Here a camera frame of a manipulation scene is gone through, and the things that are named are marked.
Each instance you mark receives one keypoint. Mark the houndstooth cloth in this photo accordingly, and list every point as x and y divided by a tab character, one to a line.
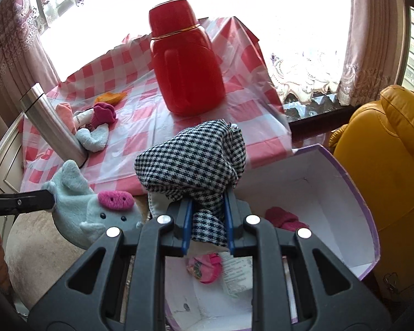
193	158

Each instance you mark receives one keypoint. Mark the pink checkered tablecloth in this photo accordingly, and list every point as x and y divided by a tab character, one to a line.
141	134

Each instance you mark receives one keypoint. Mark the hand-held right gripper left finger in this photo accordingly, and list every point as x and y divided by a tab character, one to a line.
187	227

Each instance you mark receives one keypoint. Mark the red plastic jug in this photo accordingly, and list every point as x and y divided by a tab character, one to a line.
186	69

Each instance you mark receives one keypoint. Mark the stainless steel thermos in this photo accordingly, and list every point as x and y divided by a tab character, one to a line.
51	124

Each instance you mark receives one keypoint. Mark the white lace curtain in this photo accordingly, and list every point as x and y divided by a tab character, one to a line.
303	79

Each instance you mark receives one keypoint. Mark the white tube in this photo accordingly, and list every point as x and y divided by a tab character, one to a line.
81	120

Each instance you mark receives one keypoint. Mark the light blue towel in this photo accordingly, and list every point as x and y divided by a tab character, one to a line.
93	139

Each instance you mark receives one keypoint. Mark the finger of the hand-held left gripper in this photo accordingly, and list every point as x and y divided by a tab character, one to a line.
24	200

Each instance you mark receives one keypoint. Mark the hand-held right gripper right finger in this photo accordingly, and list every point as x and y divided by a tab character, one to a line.
229	227

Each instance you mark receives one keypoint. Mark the orange cloth item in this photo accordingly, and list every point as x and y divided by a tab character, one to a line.
112	97

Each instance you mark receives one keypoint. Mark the white printed paper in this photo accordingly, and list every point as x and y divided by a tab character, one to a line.
238	275

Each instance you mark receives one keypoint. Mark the grey plush pig toy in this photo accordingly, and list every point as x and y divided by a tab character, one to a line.
89	207

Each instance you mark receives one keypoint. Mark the magenta knit sock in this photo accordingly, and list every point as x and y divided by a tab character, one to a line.
103	113
283	219

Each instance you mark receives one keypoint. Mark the pink cloth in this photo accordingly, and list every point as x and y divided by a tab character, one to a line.
65	115

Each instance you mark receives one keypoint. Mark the dark window sill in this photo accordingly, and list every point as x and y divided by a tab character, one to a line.
314	120

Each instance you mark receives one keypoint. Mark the yellow leather chair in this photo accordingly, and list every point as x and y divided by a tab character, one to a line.
383	165

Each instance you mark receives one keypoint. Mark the pink coin purse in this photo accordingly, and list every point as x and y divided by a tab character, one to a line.
203	265

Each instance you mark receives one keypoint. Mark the cream carved cabinet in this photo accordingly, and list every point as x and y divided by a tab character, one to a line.
7	169

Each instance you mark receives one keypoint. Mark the pink patterned curtain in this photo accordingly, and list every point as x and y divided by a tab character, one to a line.
372	41
10	41

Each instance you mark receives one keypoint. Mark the white cardboard box purple rim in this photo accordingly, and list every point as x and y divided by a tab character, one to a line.
314	193

